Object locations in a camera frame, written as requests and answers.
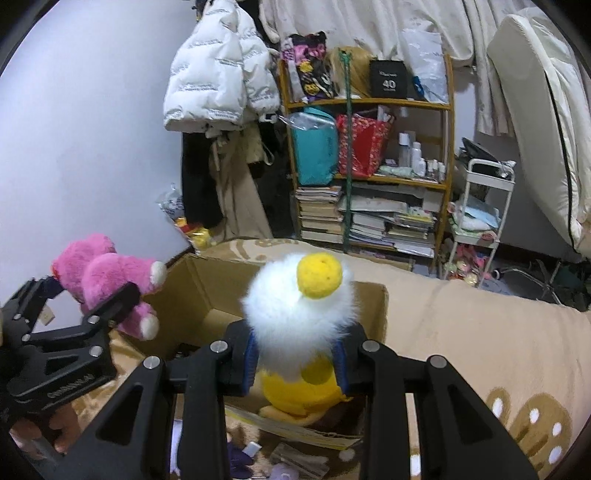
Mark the beige trench coat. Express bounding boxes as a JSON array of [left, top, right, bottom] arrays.
[[209, 124, 273, 242]]

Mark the purple-haired plush doll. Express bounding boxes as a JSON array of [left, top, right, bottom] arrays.
[[226, 434, 262, 479]]

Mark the cream curtain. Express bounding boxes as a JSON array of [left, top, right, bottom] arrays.
[[259, 0, 534, 136]]

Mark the white puffer jacket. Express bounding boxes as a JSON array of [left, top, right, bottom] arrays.
[[163, 1, 280, 137]]

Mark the stack of books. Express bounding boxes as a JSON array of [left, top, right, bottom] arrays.
[[295, 185, 344, 245]]

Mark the teal bag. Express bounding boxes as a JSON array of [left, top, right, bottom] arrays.
[[287, 107, 339, 186]]

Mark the black box with 40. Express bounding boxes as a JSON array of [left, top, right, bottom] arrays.
[[370, 60, 408, 99]]

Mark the green pole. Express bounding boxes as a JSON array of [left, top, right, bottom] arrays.
[[339, 49, 353, 253]]

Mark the beige patterned rug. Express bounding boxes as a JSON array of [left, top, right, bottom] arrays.
[[68, 237, 591, 480]]

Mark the person's left hand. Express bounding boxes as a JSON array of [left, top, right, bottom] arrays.
[[10, 404, 82, 460]]

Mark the red gift bag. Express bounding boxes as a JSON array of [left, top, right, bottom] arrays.
[[337, 114, 394, 178]]

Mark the purple frog plush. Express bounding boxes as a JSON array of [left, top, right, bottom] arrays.
[[269, 461, 304, 480]]

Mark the wooden bookshelf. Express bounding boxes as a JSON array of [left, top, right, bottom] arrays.
[[279, 54, 455, 268]]

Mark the pink plush bear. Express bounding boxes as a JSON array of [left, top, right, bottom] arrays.
[[51, 234, 167, 313]]

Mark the white rolling cart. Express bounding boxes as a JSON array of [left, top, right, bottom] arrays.
[[443, 158, 515, 287]]

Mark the white fluffy egg plush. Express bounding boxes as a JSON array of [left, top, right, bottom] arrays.
[[242, 253, 360, 383]]

